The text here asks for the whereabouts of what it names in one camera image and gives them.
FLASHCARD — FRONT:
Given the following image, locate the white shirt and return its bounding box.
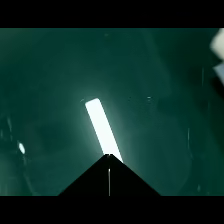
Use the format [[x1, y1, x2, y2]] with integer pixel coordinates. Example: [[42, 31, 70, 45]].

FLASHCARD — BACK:
[[209, 28, 224, 62]]

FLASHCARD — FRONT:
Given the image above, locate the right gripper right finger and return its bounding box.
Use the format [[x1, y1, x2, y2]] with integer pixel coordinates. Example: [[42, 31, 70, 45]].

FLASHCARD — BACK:
[[108, 153, 161, 197]]

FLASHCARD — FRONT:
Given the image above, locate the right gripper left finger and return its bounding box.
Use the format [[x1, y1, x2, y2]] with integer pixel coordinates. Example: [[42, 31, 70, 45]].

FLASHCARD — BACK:
[[58, 153, 110, 197]]

